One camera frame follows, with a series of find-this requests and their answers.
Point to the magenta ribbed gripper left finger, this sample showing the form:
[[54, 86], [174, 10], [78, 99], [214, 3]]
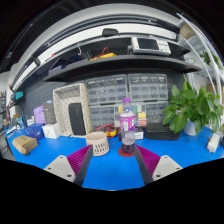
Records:
[[72, 168]]

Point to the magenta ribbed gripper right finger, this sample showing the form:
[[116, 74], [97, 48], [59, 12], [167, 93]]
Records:
[[152, 166]]

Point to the clear bottle with purple label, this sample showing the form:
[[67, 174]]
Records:
[[127, 126]]

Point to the black flat case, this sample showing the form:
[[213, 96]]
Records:
[[157, 131]]

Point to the round dark red coaster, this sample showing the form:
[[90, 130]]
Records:
[[125, 154]]

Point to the white perforated cup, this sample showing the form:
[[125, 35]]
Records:
[[99, 142]]

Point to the blue table mat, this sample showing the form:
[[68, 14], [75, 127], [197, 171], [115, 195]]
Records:
[[112, 171]]

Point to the small white box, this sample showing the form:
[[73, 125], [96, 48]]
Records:
[[52, 131]]

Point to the yellow red multimeter on table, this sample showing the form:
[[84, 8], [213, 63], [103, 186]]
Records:
[[109, 129]]

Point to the black rectangular device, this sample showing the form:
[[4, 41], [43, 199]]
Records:
[[76, 119]]

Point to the blue box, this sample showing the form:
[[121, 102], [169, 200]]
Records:
[[35, 131]]

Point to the brown cardboard box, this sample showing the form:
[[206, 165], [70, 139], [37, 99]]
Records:
[[25, 144]]

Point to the clear organizer with coloured parts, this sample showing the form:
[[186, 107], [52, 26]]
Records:
[[138, 109]]

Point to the purple bag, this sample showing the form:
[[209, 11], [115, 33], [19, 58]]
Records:
[[39, 114]]

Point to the dark grey upright box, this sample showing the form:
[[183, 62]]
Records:
[[49, 112]]

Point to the white power adapter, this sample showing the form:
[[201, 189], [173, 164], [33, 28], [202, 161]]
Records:
[[213, 143]]

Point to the green potted plant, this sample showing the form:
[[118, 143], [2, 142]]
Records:
[[198, 106]]

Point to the white pegboard tray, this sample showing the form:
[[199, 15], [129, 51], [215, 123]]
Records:
[[62, 98]]

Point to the right grey drawer cabinet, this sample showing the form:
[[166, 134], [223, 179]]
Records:
[[151, 92]]

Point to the grey drawer cabinet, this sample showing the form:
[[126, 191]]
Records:
[[151, 92], [103, 94]]

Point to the left grey drawer cabinet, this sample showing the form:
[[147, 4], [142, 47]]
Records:
[[103, 94]]

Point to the yellow multimeter on shelf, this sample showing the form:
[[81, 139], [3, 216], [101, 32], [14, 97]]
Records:
[[103, 56]]

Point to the white oscilloscope on shelf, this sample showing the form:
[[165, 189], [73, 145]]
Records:
[[150, 46]]

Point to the dark grey wall shelf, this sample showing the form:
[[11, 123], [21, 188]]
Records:
[[64, 66]]

